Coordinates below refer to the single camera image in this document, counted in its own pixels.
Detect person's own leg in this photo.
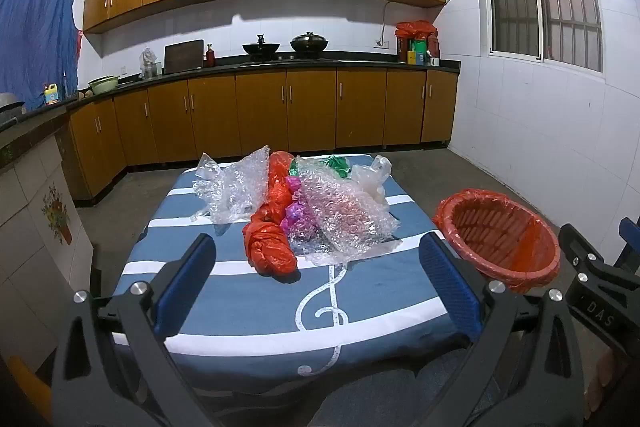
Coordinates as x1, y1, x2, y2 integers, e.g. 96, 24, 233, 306
310, 347, 481, 427

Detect red bag over jars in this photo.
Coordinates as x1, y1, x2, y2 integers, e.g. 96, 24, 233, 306
395, 20, 438, 40

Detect green boxes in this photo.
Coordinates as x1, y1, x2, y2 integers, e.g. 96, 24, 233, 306
407, 38, 431, 66

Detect metal pot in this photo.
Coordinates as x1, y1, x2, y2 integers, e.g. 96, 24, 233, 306
0, 93, 26, 128

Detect black kitchen countertop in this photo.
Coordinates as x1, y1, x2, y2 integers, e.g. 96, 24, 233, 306
0, 57, 461, 128

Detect clear plastic bag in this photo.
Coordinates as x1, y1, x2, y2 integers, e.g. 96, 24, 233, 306
350, 155, 393, 210

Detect black wok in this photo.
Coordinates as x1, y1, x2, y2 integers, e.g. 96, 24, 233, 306
242, 34, 282, 60

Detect blue striped tablecloth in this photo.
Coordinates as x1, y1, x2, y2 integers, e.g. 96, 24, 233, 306
112, 152, 471, 400

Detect blue hanging cloth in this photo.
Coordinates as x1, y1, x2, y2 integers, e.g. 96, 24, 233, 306
0, 0, 80, 112

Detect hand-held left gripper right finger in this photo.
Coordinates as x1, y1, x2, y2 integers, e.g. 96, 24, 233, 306
419, 232, 586, 427

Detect wooden lower cabinets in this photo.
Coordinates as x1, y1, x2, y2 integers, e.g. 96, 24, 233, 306
67, 69, 458, 208

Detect dark cutting board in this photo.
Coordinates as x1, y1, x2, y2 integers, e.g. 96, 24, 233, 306
164, 39, 205, 74

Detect black pot with lid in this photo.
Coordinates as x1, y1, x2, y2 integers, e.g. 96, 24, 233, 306
290, 32, 330, 58

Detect bright green plastic bag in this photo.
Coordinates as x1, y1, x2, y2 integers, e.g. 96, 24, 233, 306
289, 155, 352, 180

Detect clear plastic container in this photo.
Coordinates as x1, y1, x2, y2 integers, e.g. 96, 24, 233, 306
139, 47, 163, 80

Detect large clear bubble wrap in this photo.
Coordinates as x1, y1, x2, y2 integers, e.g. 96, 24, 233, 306
292, 155, 402, 267

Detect purple plastic bag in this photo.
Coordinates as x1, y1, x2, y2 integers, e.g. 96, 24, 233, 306
280, 174, 321, 244

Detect red lined trash basket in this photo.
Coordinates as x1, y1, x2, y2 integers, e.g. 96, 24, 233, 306
432, 188, 562, 295

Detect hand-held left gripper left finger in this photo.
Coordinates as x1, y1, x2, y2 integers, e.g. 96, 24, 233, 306
50, 233, 218, 427

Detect green basin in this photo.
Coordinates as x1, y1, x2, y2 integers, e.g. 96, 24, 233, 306
88, 76, 120, 96

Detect knotted red plastic bag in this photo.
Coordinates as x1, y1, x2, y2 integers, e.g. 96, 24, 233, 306
242, 151, 300, 277

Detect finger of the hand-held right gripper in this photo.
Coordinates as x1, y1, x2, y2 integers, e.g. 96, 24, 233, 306
614, 217, 640, 270
558, 223, 625, 288

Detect small clear bubble wrap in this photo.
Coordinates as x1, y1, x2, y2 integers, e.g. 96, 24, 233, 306
191, 146, 271, 224

